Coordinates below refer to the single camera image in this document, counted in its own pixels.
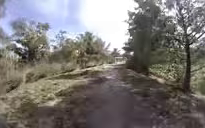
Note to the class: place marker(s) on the small pale structure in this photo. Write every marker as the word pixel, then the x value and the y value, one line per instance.
pixel 120 59

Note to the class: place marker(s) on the brown dirt track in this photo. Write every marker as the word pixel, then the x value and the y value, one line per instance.
pixel 110 100

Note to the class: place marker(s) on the row of trees and bushes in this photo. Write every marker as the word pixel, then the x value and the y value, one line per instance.
pixel 33 40
pixel 143 43

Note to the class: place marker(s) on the dry grass verge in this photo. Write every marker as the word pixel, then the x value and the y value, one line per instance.
pixel 40 90

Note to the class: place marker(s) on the green ground plants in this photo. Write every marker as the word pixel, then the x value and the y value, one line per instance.
pixel 170 71

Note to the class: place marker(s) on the tree with dark trunk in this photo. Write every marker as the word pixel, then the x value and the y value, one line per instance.
pixel 187 71

